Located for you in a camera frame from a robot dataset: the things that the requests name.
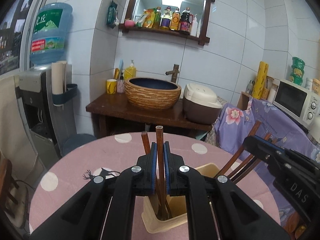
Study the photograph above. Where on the green stacked cups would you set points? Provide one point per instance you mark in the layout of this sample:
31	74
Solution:
297	71

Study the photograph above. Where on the dark wooden counter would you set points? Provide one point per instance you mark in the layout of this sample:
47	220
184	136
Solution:
113	113

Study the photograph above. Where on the bronze faucet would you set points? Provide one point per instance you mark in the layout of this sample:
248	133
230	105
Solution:
174	73

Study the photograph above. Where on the purple floral cloth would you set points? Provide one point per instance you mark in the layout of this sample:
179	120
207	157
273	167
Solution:
234	124

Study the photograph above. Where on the white brown rice cooker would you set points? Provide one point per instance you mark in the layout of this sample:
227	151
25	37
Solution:
200	104

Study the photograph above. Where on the water dispenser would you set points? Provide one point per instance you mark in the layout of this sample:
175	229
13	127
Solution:
54	124

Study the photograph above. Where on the woven basin sink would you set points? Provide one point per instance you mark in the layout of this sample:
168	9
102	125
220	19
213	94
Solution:
152	94

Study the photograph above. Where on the purple label bottle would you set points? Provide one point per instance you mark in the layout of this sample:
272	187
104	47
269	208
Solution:
166	18

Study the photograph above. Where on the wooden framed wall shelf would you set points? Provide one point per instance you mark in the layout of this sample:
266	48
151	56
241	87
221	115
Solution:
134	17

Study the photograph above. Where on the window with frame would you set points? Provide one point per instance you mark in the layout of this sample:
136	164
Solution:
15	31

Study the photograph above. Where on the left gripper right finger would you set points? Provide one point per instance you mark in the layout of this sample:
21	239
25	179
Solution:
216	207

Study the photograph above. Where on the blue water jug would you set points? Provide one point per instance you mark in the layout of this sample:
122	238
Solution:
50	33

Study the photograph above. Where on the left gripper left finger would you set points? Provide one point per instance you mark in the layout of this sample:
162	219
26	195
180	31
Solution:
103	208

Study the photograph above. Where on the yellow roll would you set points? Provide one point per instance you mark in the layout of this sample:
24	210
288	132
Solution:
260	80

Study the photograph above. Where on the orange label bottle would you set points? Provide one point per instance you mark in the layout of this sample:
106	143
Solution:
175	20

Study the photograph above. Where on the dark wooden chair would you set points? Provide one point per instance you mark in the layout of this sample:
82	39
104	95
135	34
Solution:
6	182

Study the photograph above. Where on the yellow soap bottle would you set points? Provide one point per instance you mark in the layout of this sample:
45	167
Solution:
130	71

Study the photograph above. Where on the cream plastic utensil holder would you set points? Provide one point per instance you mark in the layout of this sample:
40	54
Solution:
177	214

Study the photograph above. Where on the pink polka dot tablecloth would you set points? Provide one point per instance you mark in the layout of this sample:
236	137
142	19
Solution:
117	153

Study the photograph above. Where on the white microwave oven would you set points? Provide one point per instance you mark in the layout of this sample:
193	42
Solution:
300	104

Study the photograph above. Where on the dark soy sauce bottle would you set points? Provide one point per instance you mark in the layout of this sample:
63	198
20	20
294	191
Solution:
185	22

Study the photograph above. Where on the yellow mug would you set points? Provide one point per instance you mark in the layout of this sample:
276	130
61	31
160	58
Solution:
111	86

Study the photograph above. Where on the yellow snack bag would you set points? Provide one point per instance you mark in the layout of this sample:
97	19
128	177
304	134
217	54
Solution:
149	17

